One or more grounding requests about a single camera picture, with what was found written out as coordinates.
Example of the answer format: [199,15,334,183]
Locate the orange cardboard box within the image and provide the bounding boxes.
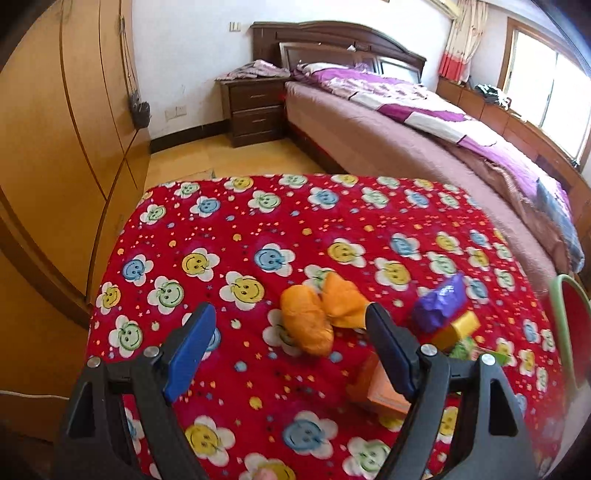
[346,353,411,417]

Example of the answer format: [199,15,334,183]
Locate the orange plastic bag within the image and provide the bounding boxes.
[280,271,370,356]

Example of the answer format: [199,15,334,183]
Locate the small yellow box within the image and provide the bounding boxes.
[430,310,481,352]

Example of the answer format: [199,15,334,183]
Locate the purple crumpled wrapper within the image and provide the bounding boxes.
[412,273,468,333]

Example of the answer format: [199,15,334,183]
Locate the red basin green rim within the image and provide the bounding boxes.
[549,274,590,397]

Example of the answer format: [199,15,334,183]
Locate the red smiley flower blanket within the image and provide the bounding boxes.
[87,175,565,479]

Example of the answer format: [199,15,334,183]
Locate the blue plaid blanket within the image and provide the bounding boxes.
[536,178,585,273]

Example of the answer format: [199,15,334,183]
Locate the wooden wardrobe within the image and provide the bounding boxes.
[1,1,149,442]

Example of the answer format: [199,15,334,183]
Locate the wooden window cabinet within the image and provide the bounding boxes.
[436,77,590,224]

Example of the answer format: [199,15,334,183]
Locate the black charger on wardrobe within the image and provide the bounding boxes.
[129,90,151,130]

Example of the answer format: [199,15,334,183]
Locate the clothes on window cabinet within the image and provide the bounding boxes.
[474,84,512,110]

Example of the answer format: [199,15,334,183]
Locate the dark wooden bed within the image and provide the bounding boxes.
[252,21,590,292]

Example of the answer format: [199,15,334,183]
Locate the dark wooden nightstand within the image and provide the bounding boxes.
[217,78,287,148]

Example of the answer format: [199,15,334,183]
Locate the purple patterned quilt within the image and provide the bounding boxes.
[293,62,563,199]

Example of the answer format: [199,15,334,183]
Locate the cloth on nightstand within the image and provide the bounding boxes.
[216,59,290,81]

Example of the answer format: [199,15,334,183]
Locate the red white curtain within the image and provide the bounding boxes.
[439,0,489,83]

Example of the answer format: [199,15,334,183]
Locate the wall power socket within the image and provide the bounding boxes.
[164,105,186,121]

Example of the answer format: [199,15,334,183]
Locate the wall light switch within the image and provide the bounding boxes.
[228,22,242,33]

